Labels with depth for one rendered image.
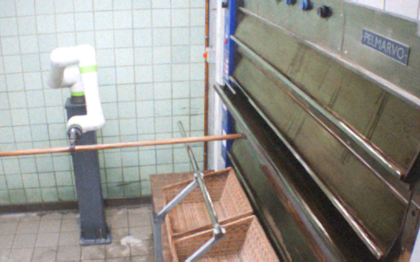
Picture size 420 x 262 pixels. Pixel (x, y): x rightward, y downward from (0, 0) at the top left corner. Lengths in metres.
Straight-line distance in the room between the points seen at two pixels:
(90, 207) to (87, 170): 0.33
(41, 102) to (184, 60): 1.24
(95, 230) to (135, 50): 1.49
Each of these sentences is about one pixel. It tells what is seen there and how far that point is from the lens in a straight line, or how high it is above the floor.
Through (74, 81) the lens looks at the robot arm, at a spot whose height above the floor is 1.37.
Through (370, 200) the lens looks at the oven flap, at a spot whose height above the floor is 1.54.
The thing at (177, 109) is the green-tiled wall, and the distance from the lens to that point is 3.77.
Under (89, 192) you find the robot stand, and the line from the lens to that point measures 3.47.
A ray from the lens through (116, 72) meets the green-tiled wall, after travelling 3.63.
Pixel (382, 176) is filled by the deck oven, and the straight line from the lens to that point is 1.31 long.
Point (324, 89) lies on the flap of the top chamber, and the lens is 1.59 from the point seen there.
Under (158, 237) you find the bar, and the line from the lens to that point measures 2.36.
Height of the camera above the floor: 2.24
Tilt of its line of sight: 23 degrees down
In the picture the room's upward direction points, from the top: 1 degrees clockwise
